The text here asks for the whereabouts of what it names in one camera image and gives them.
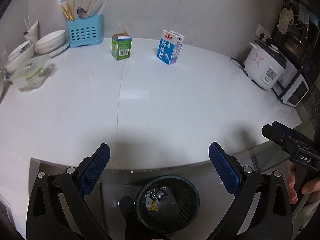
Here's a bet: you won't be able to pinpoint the person's right hand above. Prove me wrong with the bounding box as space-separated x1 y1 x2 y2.
287 163 319 204

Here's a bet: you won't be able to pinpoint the white rice cooker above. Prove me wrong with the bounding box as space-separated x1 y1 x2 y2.
244 41 287 90

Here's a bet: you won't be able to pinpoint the wooden chopsticks bundle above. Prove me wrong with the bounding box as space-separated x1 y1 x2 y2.
61 0 75 21

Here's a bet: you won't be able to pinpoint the metal spoon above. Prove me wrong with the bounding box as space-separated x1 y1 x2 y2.
77 7 88 20

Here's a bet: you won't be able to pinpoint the stacked white bowls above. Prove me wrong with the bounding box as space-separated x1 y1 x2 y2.
4 41 35 75

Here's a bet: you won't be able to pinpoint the clear food container green lid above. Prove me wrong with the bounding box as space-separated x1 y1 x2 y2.
11 55 52 92

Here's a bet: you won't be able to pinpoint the white ribbed plate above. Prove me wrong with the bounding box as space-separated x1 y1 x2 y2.
46 38 70 57

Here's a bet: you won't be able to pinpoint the blue snack wrapper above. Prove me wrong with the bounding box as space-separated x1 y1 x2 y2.
146 186 168 202

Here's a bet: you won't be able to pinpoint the white paper cup with straws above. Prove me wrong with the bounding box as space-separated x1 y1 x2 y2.
24 20 39 43

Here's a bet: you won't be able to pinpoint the white bowl red rim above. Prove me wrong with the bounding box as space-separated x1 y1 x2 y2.
35 30 66 55

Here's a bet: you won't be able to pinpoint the wall power socket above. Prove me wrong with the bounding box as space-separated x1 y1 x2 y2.
255 25 271 41

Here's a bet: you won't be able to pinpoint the white microwave oven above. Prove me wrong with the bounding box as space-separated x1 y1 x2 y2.
272 61 309 107

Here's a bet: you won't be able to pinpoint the blue utensil holder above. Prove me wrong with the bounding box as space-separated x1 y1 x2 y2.
67 14 104 48

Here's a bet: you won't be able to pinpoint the teal trash bin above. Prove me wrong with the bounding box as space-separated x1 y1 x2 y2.
135 174 200 233

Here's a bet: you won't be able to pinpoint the yellow black wrapper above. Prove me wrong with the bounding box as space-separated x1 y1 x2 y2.
145 199 159 212

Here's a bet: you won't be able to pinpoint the blue milk carton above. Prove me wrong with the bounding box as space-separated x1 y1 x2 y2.
157 30 184 65

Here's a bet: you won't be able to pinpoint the green open cardboard box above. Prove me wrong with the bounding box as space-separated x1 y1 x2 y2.
111 23 132 61

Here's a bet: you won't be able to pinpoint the white plastic chopsticks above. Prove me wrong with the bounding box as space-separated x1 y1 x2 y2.
98 0 108 15

